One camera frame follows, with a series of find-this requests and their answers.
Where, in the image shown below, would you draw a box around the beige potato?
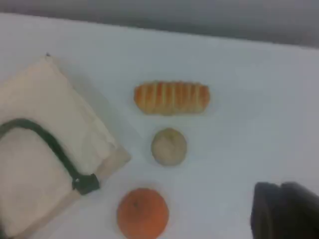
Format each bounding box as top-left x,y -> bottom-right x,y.
151,127 -> 188,167

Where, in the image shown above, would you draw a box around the orange tangerine with stem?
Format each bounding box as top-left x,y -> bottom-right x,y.
116,187 -> 170,239

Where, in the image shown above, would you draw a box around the white canvas handbag green handles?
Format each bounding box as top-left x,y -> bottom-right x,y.
0,52 -> 132,239

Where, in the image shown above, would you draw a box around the ridged golden bread roll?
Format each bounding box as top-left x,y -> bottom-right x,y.
134,80 -> 211,116

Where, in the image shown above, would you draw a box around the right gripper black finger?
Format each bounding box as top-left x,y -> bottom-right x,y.
250,181 -> 287,239
282,181 -> 319,239

